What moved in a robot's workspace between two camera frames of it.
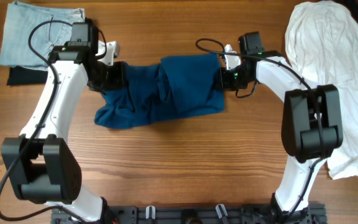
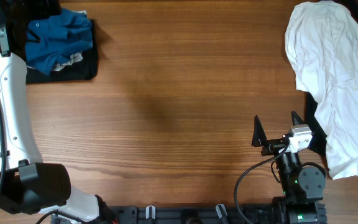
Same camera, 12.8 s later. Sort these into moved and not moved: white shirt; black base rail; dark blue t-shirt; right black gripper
Moved: dark blue t-shirt; right black gripper
Not moved: white shirt; black base rail
